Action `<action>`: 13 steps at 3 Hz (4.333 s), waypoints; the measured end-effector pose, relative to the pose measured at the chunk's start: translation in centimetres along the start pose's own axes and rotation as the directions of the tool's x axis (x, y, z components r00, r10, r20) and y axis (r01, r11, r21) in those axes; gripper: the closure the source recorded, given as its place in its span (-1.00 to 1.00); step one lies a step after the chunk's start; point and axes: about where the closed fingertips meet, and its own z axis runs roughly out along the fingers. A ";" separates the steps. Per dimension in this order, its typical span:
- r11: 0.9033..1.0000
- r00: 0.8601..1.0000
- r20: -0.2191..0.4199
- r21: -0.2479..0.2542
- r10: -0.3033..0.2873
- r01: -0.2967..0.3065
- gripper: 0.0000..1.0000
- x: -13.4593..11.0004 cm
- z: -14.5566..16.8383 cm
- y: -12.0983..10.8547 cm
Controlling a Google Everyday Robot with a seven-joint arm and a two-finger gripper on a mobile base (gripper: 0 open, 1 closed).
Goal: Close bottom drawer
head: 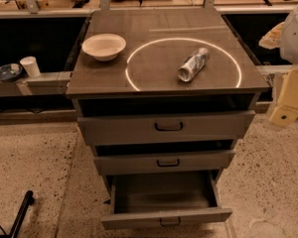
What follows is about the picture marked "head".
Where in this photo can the black bar on floor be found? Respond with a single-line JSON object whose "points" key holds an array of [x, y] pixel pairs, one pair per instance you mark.
{"points": [[27, 201]]}

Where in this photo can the white paper cup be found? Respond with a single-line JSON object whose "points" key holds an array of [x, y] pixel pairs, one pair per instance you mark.
{"points": [[30, 65]]}

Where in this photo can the grey drawer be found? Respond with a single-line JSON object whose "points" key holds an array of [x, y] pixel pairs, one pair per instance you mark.
{"points": [[163, 157], [164, 128], [164, 200]]}

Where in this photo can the silver patterned can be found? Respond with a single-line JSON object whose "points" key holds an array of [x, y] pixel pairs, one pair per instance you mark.
{"points": [[193, 64]]}

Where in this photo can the grey bottom drawer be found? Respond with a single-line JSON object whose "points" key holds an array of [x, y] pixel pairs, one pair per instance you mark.
{"points": [[164, 200]]}

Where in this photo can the grey side shelf rail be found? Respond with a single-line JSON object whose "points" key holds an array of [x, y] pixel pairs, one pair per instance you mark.
{"points": [[48, 83]]}

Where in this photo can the grey middle drawer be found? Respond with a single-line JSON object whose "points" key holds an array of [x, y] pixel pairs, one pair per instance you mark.
{"points": [[163, 157]]}

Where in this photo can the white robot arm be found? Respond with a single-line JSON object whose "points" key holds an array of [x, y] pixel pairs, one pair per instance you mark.
{"points": [[284, 36]]}

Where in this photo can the grey top drawer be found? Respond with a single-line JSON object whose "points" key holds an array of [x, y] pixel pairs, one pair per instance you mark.
{"points": [[164, 128]]}

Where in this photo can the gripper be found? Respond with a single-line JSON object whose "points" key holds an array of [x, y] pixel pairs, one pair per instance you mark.
{"points": [[296, 37]]}

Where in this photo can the white bowl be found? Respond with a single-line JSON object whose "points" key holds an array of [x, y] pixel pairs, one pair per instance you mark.
{"points": [[104, 47]]}

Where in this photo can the grey drawer cabinet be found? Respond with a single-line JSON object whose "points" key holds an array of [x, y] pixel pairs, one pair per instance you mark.
{"points": [[143, 78]]}

